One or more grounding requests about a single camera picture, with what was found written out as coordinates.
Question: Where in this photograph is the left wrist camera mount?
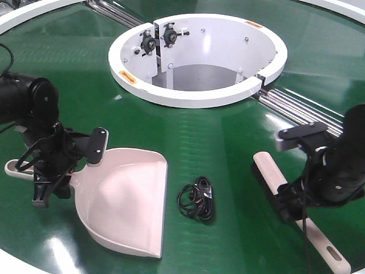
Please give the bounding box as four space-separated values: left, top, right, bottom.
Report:
85 127 109 167

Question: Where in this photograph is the white inner conveyor ring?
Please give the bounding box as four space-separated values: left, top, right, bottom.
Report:
108 13 289 109

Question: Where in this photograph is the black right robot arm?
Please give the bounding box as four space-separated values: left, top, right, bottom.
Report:
275 104 364 221

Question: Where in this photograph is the white outer rim left segment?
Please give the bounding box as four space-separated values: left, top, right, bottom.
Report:
1 0 82 34

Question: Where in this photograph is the chrome roller strip left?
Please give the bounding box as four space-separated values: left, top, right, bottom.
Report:
85 1 145 29

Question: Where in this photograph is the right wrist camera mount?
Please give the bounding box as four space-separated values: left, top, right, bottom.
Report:
275 122 329 151

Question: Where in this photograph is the right black bearing block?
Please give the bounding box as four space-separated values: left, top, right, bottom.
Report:
163 22 190 48

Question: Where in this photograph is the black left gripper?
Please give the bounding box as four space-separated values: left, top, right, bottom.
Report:
17 121 91 208

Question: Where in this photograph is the beige hand broom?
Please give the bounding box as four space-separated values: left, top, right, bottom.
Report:
253 151 351 273

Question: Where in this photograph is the chrome roller strip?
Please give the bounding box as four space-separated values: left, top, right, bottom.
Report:
252 88 344 137
85 1 145 29

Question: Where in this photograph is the beige plastic dustpan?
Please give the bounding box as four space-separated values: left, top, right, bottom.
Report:
4 147 169 259

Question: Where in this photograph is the black bearing block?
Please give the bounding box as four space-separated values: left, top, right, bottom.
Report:
140 30 156 57
163 22 190 48

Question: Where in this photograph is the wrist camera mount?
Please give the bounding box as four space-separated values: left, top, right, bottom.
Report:
85 127 109 167
275 122 329 151

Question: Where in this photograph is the black cable bundle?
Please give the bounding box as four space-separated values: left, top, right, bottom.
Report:
176 175 214 222

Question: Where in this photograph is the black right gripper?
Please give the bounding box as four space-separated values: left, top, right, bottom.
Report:
275 135 339 222

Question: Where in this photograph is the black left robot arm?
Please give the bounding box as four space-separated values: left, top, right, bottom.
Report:
1 72 90 208

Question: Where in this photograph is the chrome roller strip right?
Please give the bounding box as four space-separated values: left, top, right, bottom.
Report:
252 88 344 137

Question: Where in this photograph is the white outer conveyor rim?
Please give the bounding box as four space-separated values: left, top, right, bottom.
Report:
302 0 364 22

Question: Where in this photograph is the green conveyor belt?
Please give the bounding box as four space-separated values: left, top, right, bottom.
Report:
1 1 364 273

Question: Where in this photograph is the left black bearing block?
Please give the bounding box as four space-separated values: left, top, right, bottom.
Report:
140 30 156 57

